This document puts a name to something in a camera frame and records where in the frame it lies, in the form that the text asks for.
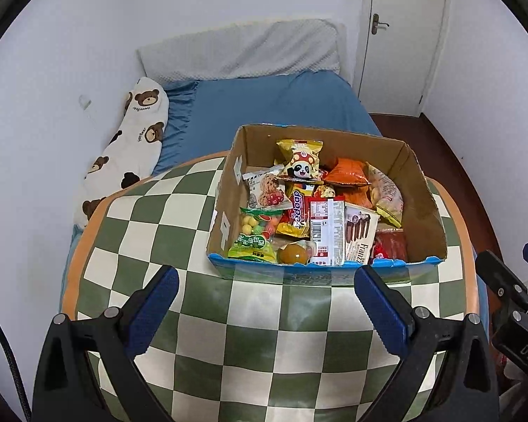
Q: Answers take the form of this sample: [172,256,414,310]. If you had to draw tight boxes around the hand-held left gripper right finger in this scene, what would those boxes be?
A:
[353,266,499,422]

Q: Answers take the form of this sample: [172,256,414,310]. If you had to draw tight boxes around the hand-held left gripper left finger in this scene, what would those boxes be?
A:
[32,264,180,422]

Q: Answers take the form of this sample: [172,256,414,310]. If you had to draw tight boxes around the white grey cereal snack packet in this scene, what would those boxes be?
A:
[243,167,294,210]

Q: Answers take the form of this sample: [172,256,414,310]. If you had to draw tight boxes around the cardboard box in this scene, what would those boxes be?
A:
[206,124,448,280]

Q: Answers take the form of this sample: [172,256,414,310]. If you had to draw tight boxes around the red snack packet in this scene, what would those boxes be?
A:
[371,229,408,263]

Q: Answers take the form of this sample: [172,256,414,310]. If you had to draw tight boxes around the chocolate stick biscuit box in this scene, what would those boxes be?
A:
[343,202,380,265]

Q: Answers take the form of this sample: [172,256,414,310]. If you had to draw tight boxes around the white red barcode packet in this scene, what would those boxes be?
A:
[310,198,347,267]

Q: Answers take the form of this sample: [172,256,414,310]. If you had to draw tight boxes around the green white checkered cloth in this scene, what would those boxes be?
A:
[61,150,482,422]

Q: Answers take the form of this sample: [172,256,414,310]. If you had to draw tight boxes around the orange jelly cup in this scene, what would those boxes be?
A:
[276,240,318,266]

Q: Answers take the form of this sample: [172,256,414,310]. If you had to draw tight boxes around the pale peanut snack packet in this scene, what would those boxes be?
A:
[367,162,406,229]

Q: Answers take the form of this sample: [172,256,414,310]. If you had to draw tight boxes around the green candy packet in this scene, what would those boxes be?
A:
[227,206,283,264]

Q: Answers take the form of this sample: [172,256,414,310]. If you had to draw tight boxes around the orange red noodle packet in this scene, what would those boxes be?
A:
[275,179,318,238]

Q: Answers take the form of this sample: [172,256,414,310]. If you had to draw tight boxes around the orange chip packet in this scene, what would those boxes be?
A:
[323,157,371,191]

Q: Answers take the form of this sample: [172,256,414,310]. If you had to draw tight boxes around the white bear print pillow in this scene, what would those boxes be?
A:
[73,77,170,229]

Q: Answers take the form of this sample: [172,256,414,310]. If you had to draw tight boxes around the yellow mushroom print snack packet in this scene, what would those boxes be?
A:
[276,139,325,182]

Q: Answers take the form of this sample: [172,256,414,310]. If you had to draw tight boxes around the blue bed sheet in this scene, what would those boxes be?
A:
[152,70,383,177]

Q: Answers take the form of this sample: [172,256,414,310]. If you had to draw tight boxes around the white door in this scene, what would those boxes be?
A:
[354,0,454,117]

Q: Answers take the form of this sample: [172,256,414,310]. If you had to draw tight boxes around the black cable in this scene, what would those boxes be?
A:
[0,294,31,422]

